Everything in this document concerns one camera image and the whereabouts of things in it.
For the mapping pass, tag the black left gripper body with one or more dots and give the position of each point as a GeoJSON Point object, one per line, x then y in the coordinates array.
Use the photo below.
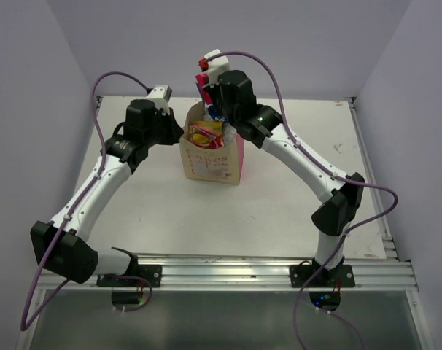
{"type": "Point", "coordinates": [163, 132]}

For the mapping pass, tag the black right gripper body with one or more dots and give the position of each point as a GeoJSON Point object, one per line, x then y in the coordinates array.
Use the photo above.
{"type": "Point", "coordinates": [214, 92]}

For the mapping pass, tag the blue chips bag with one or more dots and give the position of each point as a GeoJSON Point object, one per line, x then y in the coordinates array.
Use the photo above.
{"type": "Point", "coordinates": [210, 112]}

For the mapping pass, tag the small pink snack packet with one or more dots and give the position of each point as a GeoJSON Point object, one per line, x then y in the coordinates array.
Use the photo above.
{"type": "Point", "coordinates": [202, 83]}

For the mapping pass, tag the Fox's fruit candy bag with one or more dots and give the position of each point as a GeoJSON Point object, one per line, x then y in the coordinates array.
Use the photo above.
{"type": "Point", "coordinates": [211, 134]}

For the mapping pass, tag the beige Cakes paper bag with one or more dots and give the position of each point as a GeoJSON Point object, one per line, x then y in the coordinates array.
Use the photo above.
{"type": "Point", "coordinates": [217, 165]}

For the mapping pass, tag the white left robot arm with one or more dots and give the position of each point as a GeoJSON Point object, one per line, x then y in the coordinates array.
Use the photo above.
{"type": "Point", "coordinates": [61, 245]}

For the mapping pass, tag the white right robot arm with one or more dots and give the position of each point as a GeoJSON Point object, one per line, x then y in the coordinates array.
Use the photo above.
{"type": "Point", "coordinates": [340, 194]}

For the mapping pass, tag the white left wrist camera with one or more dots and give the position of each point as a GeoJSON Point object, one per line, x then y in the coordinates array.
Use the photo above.
{"type": "Point", "coordinates": [160, 95]}

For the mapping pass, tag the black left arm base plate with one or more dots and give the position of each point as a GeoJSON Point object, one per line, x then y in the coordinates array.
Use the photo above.
{"type": "Point", "coordinates": [136, 276]}

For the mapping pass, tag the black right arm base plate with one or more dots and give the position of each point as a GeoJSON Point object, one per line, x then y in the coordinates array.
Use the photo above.
{"type": "Point", "coordinates": [321, 276]}

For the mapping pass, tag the aluminium table edge rail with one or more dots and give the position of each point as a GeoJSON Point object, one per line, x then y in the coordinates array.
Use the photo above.
{"type": "Point", "coordinates": [278, 274]}

